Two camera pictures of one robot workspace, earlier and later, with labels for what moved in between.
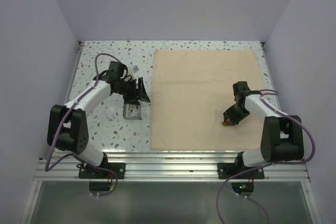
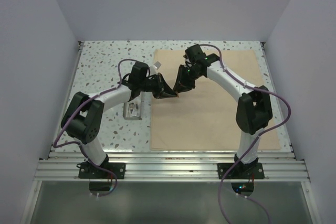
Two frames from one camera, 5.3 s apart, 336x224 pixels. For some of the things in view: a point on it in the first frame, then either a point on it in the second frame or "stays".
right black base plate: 226,170 stays
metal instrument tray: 132,112 stays
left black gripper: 132,98 -> 161,84
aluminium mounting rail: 170,167 stays
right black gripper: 229,114 -> 182,85
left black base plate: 86,171 stays
